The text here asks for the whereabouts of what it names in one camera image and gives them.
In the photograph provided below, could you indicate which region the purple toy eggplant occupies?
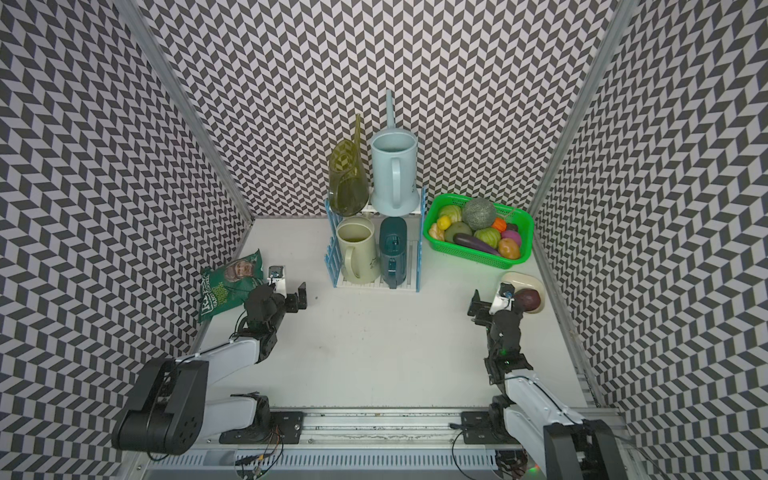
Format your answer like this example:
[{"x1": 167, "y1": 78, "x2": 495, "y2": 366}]
[{"x1": 453, "y1": 233, "x2": 499, "y2": 256}]

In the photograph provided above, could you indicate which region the dark teal watering can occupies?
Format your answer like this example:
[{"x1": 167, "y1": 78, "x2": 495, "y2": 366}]
[{"x1": 379, "y1": 217, "x2": 408, "y2": 289}]

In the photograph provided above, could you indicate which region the brown toy potato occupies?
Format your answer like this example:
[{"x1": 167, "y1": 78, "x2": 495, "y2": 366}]
[{"x1": 497, "y1": 238, "x2": 521, "y2": 260}]

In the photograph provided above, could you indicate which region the cream oval dish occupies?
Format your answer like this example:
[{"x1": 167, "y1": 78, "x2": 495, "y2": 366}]
[{"x1": 502, "y1": 271, "x2": 546, "y2": 314}]

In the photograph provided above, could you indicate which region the beige watering can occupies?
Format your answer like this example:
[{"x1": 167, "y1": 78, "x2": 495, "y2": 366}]
[{"x1": 336, "y1": 217, "x2": 380, "y2": 284}]

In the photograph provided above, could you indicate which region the dark purple fruit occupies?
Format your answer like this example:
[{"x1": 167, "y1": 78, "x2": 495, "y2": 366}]
[{"x1": 515, "y1": 289, "x2": 542, "y2": 312}]

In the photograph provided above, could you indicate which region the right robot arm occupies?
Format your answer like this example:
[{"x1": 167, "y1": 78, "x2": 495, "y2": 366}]
[{"x1": 467, "y1": 283, "x2": 628, "y2": 479}]

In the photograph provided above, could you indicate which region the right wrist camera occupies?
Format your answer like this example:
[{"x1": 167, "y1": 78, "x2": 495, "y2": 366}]
[{"x1": 489, "y1": 282, "x2": 515, "y2": 316}]

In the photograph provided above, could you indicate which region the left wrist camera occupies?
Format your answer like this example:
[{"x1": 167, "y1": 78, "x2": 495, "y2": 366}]
[{"x1": 267, "y1": 265, "x2": 287, "y2": 296}]

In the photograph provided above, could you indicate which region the light blue watering can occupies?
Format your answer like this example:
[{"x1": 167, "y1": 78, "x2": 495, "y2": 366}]
[{"x1": 370, "y1": 90, "x2": 420, "y2": 217}]

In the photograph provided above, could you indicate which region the green chips bag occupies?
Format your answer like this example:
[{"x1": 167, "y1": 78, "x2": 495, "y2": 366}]
[{"x1": 198, "y1": 250, "x2": 264, "y2": 323}]

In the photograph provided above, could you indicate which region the blue white slatted shelf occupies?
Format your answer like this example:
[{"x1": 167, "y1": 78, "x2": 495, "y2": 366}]
[{"x1": 323, "y1": 185, "x2": 428, "y2": 293}]

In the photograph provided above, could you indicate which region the olive transparent watering can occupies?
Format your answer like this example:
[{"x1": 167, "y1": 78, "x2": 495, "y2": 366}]
[{"x1": 328, "y1": 114, "x2": 370, "y2": 217}]

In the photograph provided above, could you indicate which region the netted green melon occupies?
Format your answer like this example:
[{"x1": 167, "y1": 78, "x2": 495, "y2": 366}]
[{"x1": 462, "y1": 198, "x2": 497, "y2": 231}]

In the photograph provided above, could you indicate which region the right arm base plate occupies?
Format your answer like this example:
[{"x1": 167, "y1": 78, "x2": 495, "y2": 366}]
[{"x1": 460, "y1": 410, "x2": 519, "y2": 445}]

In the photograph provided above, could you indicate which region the yellow toy lemon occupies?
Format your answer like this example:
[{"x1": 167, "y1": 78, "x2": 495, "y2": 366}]
[{"x1": 436, "y1": 215, "x2": 453, "y2": 231}]

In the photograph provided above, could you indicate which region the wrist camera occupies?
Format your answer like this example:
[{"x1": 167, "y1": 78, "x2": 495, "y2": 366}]
[
  {"x1": 267, "y1": 265, "x2": 287, "y2": 296},
  {"x1": 489, "y1": 282, "x2": 515, "y2": 316}
]

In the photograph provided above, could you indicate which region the green toy cabbage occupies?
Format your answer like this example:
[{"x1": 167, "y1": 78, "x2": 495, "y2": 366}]
[{"x1": 474, "y1": 227, "x2": 501, "y2": 249}]

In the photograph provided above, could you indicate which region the green plastic basket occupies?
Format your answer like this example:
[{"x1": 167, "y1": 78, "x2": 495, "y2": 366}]
[{"x1": 422, "y1": 194, "x2": 534, "y2": 269}]

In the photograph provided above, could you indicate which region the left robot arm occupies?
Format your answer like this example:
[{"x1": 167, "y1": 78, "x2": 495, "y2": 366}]
[{"x1": 111, "y1": 283, "x2": 308, "y2": 457}]

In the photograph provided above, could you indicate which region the aluminium front rail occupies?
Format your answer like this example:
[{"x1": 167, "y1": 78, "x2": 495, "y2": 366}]
[{"x1": 122, "y1": 406, "x2": 637, "y2": 452}]

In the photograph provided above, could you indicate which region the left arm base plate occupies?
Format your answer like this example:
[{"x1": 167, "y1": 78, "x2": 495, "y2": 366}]
[{"x1": 219, "y1": 411, "x2": 305, "y2": 445}]

